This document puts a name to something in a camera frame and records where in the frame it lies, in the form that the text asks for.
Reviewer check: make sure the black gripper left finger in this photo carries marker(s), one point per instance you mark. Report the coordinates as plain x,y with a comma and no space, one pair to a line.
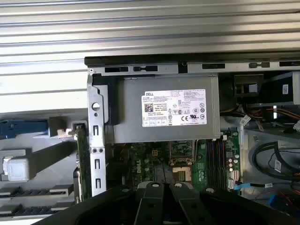
150,206

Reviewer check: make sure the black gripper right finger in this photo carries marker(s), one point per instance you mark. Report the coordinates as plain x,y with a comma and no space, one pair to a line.
192,208

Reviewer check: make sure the black RAM slot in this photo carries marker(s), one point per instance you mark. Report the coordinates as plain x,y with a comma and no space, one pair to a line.
219,164
209,164
224,164
214,164

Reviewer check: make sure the CPU socket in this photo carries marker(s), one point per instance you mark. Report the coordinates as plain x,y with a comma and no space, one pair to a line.
181,174

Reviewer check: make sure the green motherboard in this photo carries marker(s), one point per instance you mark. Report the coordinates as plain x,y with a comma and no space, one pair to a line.
140,164

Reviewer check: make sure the metal socket cover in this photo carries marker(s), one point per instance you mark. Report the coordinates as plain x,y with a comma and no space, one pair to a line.
182,161

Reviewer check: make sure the thin metal locking lever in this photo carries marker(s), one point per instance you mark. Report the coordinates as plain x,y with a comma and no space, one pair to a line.
192,150

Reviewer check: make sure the green graphics card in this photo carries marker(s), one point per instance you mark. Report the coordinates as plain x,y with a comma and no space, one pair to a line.
82,150

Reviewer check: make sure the black PC case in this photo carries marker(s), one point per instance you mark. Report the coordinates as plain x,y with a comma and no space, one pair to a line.
96,131

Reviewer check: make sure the grey power supply unit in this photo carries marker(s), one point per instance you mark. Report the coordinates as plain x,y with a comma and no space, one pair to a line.
131,110

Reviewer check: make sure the grey parts rack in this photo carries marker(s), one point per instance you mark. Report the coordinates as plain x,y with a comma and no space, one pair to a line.
47,180

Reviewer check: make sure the silver CPU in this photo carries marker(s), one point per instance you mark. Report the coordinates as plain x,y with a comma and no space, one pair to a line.
17,168

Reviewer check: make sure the hard disk in blue carrier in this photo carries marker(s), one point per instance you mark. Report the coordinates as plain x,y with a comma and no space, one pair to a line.
23,127

